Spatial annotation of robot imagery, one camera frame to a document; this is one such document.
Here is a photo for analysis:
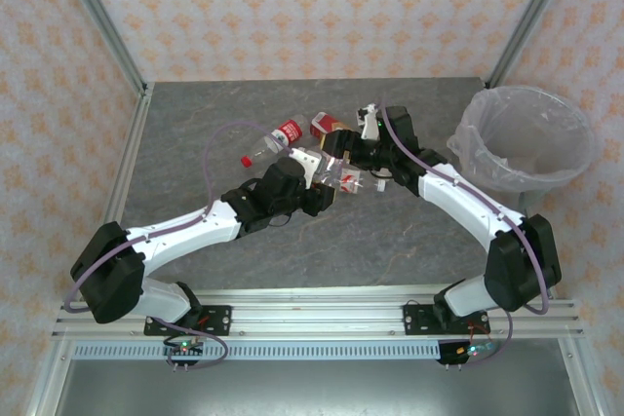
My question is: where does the red and brown drink carton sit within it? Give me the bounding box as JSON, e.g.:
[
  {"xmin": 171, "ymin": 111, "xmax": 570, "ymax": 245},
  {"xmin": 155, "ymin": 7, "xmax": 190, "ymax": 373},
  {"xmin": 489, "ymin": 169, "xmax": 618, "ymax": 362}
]
[{"xmin": 309, "ymin": 111, "xmax": 348, "ymax": 140}]

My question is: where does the crushed bottle red-white label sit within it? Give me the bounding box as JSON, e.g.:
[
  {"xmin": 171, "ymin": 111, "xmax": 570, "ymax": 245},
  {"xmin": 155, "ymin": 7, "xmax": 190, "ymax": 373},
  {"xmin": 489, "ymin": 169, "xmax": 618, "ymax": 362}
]
[{"xmin": 315, "ymin": 157, "xmax": 366, "ymax": 196}]

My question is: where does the red-label bottle with red cap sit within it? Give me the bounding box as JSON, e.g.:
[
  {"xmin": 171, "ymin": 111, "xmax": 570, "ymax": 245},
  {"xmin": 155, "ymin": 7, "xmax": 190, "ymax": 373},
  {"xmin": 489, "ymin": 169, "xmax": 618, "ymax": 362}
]
[{"xmin": 240, "ymin": 114, "xmax": 310, "ymax": 167}]

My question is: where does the grey round waste bin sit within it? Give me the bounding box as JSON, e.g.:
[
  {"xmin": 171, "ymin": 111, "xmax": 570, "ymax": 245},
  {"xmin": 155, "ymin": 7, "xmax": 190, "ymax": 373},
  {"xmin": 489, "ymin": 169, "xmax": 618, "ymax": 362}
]
[{"xmin": 452, "ymin": 86, "xmax": 599, "ymax": 215}]

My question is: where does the clear plastic bin liner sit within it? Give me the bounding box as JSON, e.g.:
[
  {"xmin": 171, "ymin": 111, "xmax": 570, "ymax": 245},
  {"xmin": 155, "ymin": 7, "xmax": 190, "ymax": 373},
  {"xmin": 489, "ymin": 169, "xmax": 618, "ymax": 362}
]
[{"xmin": 447, "ymin": 86, "xmax": 599, "ymax": 193}]

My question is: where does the grey metal panel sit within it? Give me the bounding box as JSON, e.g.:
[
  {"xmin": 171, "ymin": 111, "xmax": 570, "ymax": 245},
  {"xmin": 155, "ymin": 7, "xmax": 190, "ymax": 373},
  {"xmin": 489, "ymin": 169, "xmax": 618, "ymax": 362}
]
[{"xmin": 53, "ymin": 357, "xmax": 581, "ymax": 416}]

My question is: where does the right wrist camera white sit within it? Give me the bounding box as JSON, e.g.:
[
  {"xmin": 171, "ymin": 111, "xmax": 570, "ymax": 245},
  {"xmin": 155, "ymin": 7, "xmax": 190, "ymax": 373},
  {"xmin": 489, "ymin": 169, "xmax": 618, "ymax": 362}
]
[{"xmin": 357, "ymin": 102, "xmax": 382, "ymax": 140}]

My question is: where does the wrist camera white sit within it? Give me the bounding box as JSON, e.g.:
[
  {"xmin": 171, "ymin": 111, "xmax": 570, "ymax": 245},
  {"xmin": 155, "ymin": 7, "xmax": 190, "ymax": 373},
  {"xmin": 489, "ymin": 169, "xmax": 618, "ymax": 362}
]
[
  {"xmin": 357, "ymin": 102, "xmax": 382, "ymax": 140},
  {"xmin": 290, "ymin": 146, "xmax": 324, "ymax": 179}
]

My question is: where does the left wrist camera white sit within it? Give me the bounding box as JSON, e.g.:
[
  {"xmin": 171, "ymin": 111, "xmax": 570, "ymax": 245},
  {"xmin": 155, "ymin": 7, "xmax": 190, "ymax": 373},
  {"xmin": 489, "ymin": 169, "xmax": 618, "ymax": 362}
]
[{"xmin": 290, "ymin": 146, "xmax": 324, "ymax": 179}]

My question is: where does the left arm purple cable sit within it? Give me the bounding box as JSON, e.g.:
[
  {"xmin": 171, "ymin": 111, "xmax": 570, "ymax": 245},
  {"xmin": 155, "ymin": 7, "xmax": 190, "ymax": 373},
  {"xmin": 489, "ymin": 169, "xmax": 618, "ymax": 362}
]
[{"xmin": 63, "ymin": 121, "xmax": 298, "ymax": 371}]

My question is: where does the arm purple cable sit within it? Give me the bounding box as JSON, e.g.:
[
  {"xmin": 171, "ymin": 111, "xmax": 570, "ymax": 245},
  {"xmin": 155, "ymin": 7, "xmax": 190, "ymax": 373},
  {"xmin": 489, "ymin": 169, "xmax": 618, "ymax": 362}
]
[
  {"xmin": 377, "ymin": 93, "xmax": 548, "ymax": 368},
  {"xmin": 63, "ymin": 121, "xmax": 298, "ymax": 371}
]

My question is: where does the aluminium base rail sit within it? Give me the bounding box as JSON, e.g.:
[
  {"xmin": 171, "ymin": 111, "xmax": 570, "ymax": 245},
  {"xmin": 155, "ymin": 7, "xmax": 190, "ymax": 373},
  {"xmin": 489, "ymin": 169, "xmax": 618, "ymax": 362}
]
[{"xmin": 51, "ymin": 282, "xmax": 584, "ymax": 339}]

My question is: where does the slotted grey cable duct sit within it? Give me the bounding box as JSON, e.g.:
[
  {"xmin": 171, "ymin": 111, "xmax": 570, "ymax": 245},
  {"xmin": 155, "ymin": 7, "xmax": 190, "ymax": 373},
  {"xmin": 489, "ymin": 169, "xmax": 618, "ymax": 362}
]
[{"xmin": 72, "ymin": 341, "xmax": 443, "ymax": 361}]

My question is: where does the aluminium table side rail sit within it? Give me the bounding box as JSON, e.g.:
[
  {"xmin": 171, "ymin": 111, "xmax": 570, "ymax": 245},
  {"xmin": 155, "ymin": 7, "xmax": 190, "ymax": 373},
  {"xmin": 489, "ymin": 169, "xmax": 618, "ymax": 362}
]
[{"xmin": 75, "ymin": 82, "xmax": 156, "ymax": 303}]

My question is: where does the aluminium corner post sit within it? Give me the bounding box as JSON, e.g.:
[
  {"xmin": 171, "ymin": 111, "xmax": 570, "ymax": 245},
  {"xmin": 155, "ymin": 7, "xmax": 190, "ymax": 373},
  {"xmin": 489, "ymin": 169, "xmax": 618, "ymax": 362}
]
[
  {"xmin": 485, "ymin": 0, "xmax": 579, "ymax": 91},
  {"xmin": 51, "ymin": 0, "xmax": 150, "ymax": 95}
]

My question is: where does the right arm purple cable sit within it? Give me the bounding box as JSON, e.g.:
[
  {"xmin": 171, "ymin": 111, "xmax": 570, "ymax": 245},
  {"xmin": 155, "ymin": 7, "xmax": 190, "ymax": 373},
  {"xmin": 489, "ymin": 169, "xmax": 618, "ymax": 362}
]
[{"xmin": 377, "ymin": 93, "xmax": 548, "ymax": 368}]

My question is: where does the aluminium lower frame bar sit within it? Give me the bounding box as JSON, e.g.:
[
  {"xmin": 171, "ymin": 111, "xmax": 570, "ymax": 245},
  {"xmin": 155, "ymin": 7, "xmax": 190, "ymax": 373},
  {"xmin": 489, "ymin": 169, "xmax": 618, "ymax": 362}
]
[
  {"xmin": 558, "ymin": 337, "xmax": 610, "ymax": 416},
  {"xmin": 26, "ymin": 337, "xmax": 74, "ymax": 416}
]

